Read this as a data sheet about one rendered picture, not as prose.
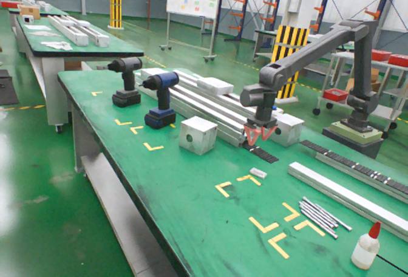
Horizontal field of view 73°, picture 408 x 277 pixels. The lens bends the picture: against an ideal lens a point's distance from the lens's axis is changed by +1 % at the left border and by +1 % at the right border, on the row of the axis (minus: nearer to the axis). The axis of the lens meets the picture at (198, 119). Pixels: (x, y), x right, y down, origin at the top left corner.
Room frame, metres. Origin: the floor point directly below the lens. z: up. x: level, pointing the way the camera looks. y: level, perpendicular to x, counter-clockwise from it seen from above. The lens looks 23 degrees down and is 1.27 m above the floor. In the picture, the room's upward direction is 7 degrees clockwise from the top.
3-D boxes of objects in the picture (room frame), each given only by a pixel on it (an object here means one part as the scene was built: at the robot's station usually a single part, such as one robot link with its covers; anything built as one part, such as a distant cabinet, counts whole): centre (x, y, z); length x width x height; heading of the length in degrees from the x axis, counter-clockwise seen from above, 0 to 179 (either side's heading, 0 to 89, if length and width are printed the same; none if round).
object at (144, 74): (1.44, 0.25, 0.87); 0.16 x 0.11 x 0.07; 43
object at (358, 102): (1.22, -0.73, 0.93); 0.09 x 0.05 x 0.10; 121
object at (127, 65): (1.22, 0.37, 0.89); 0.20 x 0.08 x 0.22; 146
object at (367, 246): (0.46, -0.40, 0.84); 0.04 x 0.04 x 0.12
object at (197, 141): (0.91, -0.01, 0.83); 0.11 x 0.10 x 0.10; 146
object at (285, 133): (1.07, -0.38, 0.83); 0.12 x 0.09 x 0.10; 133
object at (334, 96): (3.65, -2.09, 0.50); 1.03 x 0.55 x 1.01; 48
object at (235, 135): (1.25, 0.07, 0.82); 0.80 x 0.10 x 0.09; 43
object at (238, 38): (11.59, -0.97, 1.10); 3.30 x 0.90 x 2.20; 36
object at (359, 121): (1.23, -0.75, 0.85); 0.12 x 0.09 x 0.08; 28
